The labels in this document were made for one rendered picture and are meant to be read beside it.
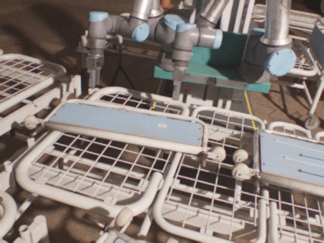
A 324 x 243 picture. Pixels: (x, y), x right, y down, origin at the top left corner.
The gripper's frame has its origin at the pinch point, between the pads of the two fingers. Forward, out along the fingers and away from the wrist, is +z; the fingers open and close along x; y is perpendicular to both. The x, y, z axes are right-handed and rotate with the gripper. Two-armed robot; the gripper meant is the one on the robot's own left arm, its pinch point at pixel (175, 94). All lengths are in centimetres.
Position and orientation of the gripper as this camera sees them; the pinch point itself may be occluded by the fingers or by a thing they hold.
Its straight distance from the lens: 154.6
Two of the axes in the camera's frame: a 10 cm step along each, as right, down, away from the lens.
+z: -1.2, 9.4, 3.3
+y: 9.8, 1.6, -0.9
